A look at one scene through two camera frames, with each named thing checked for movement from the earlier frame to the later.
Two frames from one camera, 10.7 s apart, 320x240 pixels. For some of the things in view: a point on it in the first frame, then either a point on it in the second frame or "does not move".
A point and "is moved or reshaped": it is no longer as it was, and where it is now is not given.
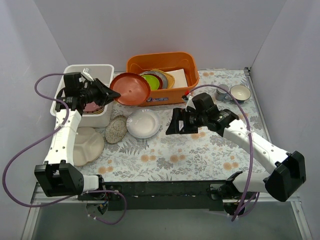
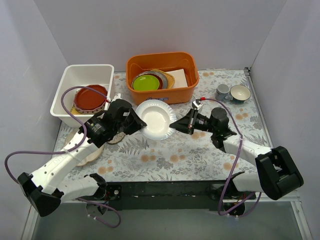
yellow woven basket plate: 170,79 does not move
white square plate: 180,79 does not move
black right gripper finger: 174,127 to 185,124
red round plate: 134,89 is moved or reshaped
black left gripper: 100,90 to 127,119
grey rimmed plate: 163,78 does not move
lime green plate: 153,81 does not move
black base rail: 182,195 does not move
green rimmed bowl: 241,93 does not move
